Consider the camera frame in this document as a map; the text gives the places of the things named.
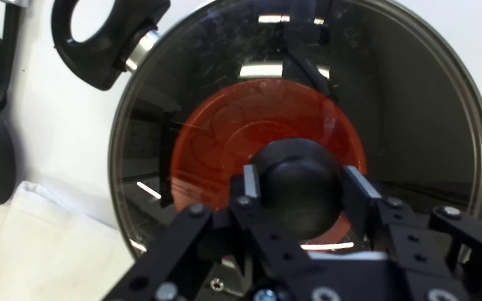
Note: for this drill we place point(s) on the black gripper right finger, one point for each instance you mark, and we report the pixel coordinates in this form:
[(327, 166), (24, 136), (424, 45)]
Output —
[(419, 251)]

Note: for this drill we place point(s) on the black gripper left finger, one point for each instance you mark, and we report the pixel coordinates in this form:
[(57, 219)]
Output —
[(252, 211)]

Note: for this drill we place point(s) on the orange bowl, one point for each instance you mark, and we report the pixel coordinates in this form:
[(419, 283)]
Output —
[(225, 134)]

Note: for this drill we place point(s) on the glass pot lid black knob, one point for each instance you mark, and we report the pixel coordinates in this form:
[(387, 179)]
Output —
[(409, 111)]

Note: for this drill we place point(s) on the white cloth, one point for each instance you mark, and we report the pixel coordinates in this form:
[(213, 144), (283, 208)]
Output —
[(51, 251)]

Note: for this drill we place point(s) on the black cooking pot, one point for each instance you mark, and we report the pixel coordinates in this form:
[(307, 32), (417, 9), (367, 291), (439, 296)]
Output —
[(101, 60)]

